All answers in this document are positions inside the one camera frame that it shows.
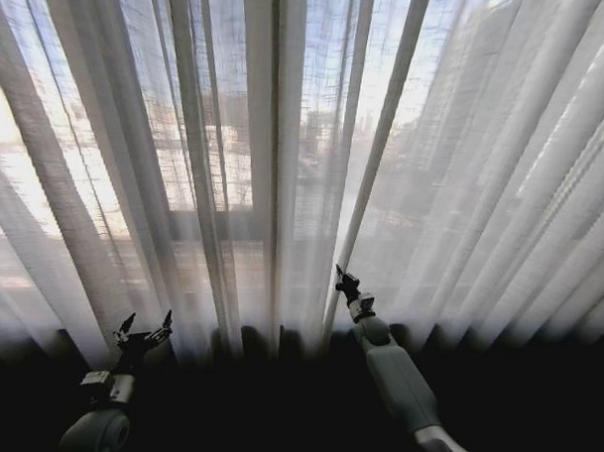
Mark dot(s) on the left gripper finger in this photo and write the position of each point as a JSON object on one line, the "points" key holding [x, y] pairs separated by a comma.
{"points": [[125, 327], [165, 326]]}

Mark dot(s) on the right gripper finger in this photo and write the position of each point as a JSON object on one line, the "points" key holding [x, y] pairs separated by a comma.
{"points": [[338, 286], [341, 272]]}

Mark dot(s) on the sheer white curtain panel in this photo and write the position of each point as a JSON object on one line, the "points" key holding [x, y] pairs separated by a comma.
{"points": [[482, 192], [85, 179]]}

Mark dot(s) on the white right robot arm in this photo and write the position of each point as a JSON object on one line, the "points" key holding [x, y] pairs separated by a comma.
{"points": [[401, 378]]}

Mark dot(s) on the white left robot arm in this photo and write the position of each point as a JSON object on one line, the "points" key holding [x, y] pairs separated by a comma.
{"points": [[99, 424]]}

